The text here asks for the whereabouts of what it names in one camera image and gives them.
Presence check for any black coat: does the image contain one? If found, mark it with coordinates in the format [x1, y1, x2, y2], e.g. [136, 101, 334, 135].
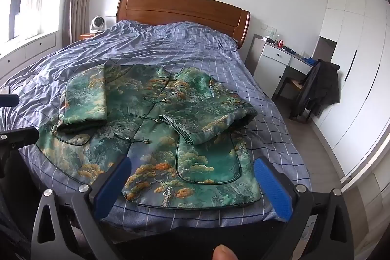
[294, 59, 340, 123]

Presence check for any window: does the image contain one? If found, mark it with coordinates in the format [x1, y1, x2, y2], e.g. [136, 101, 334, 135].
[0, 0, 34, 43]

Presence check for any wooden headboard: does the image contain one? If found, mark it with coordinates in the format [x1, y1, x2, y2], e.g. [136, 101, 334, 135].
[116, 0, 251, 49]

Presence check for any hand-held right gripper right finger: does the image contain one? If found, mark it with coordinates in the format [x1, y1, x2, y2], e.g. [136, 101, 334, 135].
[254, 158, 355, 260]

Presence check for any bed with blue plaid duvet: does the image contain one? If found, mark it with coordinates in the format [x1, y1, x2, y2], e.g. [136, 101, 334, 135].
[0, 20, 311, 238]

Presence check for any white wardrobe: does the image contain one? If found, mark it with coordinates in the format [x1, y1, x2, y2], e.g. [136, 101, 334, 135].
[311, 0, 390, 178]

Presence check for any white window drawer cabinet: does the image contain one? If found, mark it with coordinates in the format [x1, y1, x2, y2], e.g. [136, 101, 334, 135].
[0, 31, 60, 81]

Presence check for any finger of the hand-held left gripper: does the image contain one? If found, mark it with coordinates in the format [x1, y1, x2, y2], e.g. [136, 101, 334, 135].
[0, 126, 39, 154]
[0, 94, 20, 108]

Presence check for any white desk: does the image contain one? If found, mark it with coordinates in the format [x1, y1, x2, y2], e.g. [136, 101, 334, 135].
[254, 42, 314, 99]

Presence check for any white desk fan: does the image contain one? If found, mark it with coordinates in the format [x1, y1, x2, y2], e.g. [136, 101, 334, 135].
[90, 15, 106, 34]

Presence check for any person's right hand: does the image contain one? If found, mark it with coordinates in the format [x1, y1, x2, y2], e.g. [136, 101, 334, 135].
[212, 245, 239, 260]

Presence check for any green printed jacket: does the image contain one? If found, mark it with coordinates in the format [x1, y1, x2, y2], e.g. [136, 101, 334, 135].
[36, 63, 262, 208]

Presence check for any wooden chair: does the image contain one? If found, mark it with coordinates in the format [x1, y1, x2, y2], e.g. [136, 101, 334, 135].
[276, 76, 311, 122]

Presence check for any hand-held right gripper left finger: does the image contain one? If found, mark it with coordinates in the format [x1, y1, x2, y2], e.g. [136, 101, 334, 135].
[30, 156, 132, 260]

